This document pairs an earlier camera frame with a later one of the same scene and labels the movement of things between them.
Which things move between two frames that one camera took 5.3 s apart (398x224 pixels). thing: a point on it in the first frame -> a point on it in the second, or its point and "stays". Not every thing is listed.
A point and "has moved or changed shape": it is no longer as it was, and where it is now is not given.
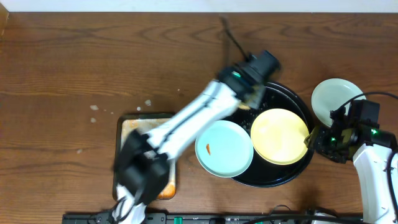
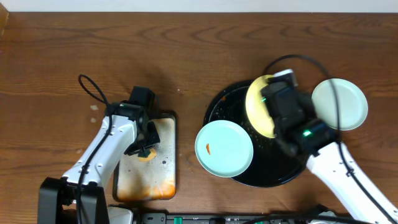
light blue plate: [224, 149] stays
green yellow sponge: [242, 106] has moved or changed shape
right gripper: [319, 142] -> [280, 92]
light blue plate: [331, 94] stays
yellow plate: [278, 136] has moved or changed shape
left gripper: [255, 98] -> [148, 142]
